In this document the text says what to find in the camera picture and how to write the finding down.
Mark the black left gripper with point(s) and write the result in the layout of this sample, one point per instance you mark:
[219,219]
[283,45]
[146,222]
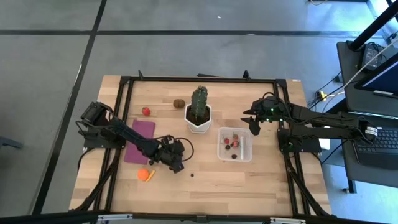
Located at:
[171,151]

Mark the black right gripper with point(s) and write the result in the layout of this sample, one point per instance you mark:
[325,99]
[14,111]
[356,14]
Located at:
[269,110]

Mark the small orange carrot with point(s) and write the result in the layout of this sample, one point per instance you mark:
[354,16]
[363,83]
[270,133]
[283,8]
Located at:
[151,175]

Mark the orange mandarin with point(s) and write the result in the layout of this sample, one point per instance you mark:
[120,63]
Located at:
[143,175]

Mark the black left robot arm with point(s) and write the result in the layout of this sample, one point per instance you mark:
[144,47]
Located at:
[124,132]

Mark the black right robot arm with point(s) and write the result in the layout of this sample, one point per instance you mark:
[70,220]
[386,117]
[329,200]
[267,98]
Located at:
[326,124]

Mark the clear plastic tupperware container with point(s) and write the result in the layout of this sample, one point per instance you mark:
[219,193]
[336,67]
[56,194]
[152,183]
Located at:
[244,152]

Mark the purple cloth mat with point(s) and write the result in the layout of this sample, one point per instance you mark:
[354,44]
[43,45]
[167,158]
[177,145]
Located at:
[144,127]

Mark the white hexagonal plant pot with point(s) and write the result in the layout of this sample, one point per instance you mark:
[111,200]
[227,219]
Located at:
[199,127]

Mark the brown kiwi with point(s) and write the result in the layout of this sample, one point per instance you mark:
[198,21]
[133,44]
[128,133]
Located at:
[178,103]

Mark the green cactus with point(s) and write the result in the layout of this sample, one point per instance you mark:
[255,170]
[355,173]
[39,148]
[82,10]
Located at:
[199,101]

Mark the yellow plug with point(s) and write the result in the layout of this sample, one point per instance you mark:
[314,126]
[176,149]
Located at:
[322,94]

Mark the white paper sheet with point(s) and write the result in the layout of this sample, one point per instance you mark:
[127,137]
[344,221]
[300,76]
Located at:
[325,144]

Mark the dark grey desk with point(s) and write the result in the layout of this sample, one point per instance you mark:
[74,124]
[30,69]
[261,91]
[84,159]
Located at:
[357,174]

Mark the black power adapter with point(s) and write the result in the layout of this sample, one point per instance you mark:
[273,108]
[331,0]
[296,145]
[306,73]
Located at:
[370,56]

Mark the black keyboard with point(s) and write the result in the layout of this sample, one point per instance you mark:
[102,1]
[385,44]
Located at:
[382,152]

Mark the monitor with blue screen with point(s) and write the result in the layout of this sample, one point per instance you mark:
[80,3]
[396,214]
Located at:
[384,77]

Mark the black rig beam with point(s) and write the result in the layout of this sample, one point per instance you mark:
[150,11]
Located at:
[46,217]

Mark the black diagonal pole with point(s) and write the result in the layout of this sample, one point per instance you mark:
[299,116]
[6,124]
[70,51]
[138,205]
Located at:
[373,28]

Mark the grey floor object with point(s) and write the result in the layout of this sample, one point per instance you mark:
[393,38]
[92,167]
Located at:
[9,142]

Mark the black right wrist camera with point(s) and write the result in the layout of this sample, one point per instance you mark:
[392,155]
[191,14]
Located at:
[255,127]

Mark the black aluminium table frame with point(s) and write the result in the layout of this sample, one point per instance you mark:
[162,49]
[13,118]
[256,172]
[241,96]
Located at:
[202,79]

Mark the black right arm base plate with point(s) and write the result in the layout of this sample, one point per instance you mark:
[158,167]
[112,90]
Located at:
[308,148]

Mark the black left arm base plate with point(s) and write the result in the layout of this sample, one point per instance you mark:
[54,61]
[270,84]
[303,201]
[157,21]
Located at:
[102,143]

